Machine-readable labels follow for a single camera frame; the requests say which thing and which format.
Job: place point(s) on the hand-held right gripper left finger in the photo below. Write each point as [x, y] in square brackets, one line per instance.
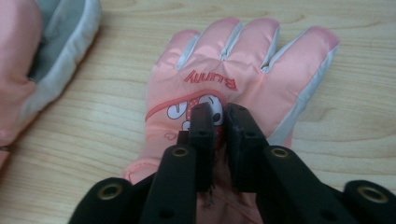
[202, 140]

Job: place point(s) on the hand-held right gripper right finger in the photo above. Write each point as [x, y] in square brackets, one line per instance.
[244, 146]

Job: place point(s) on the pink padded glove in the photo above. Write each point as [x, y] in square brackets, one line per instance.
[28, 71]
[224, 68]

